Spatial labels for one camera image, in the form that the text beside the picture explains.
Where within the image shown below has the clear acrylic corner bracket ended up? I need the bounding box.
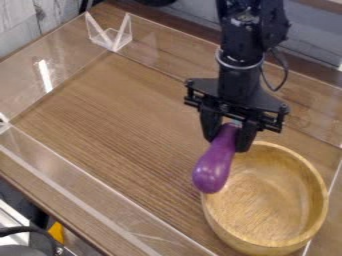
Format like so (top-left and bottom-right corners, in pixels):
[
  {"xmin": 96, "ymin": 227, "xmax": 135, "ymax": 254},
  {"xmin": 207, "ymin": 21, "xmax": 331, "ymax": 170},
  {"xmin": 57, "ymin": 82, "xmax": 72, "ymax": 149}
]
[{"xmin": 84, "ymin": 13, "xmax": 132, "ymax": 52}]

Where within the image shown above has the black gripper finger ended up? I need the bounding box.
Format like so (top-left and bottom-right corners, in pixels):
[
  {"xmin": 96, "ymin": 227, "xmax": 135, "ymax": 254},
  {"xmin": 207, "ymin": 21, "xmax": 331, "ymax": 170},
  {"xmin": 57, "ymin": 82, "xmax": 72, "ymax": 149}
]
[
  {"xmin": 235, "ymin": 120, "xmax": 258, "ymax": 153},
  {"xmin": 200, "ymin": 109, "xmax": 222, "ymax": 142}
]

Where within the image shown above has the black device with yellow part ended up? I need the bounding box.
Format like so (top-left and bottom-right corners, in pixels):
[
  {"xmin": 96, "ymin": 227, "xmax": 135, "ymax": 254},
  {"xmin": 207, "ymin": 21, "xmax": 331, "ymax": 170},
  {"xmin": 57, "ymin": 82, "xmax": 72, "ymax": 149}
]
[{"xmin": 0, "ymin": 178, "xmax": 103, "ymax": 256}]

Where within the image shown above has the black cable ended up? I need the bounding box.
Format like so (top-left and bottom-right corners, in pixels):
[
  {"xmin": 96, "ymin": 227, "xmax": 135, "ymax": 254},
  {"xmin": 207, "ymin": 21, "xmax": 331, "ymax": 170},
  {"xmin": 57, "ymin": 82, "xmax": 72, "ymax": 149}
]
[{"xmin": 258, "ymin": 48, "xmax": 290, "ymax": 93}]

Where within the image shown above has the clear acrylic tray enclosure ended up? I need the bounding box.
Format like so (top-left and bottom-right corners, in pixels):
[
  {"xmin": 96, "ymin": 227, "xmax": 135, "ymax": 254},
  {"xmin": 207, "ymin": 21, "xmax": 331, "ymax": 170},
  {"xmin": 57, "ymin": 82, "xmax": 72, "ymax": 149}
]
[{"xmin": 0, "ymin": 6, "xmax": 342, "ymax": 256}]

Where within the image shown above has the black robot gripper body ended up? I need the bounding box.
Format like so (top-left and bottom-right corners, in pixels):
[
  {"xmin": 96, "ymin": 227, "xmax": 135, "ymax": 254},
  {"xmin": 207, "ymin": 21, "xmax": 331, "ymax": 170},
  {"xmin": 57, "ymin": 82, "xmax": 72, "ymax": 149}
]
[{"xmin": 184, "ymin": 63, "xmax": 290, "ymax": 132}]

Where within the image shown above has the purple toy eggplant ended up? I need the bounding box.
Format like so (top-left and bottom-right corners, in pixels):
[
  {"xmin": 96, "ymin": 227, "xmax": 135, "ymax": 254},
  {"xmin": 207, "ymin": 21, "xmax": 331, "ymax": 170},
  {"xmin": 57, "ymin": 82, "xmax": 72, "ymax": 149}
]
[{"xmin": 192, "ymin": 123, "xmax": 238, "ymax": 194}]

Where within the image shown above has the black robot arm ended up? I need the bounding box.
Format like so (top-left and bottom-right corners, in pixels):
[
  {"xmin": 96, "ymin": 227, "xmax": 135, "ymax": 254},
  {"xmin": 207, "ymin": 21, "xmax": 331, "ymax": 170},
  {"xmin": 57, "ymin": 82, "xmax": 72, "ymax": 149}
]
[{"xmin": 184, "ymin": 0, "xmax": 291, "ymax": 152}]

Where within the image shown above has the brown wooden bowl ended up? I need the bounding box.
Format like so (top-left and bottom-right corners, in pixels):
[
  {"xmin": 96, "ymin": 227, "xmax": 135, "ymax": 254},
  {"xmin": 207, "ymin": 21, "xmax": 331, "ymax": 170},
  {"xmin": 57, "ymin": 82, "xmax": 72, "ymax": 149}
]
[{"xmin": 201, "ymin": 141, "xmax": 328, "ymax": 256}]

